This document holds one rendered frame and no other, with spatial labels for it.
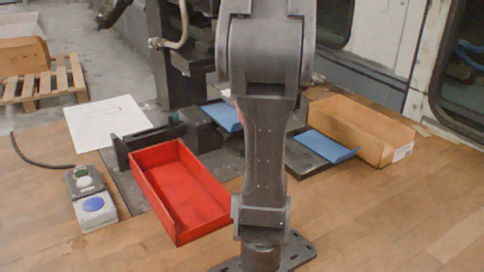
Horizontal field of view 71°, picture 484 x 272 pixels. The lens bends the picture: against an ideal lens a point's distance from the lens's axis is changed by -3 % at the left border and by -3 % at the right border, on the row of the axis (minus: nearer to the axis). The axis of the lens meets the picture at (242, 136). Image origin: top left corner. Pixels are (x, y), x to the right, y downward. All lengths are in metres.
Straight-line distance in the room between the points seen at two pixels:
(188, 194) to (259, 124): 0.40
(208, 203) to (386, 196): 0.37
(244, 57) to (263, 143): 0.11
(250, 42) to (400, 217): 0.53
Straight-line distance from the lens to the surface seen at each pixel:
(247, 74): 0.34
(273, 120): 0.37
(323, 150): 0.86
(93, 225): 0.71
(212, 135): 0.86
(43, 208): 0.82
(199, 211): 0.70
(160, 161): 0.83
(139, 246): 0.67
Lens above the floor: 1.38
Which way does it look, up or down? 31 degrees down
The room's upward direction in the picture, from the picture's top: straight up
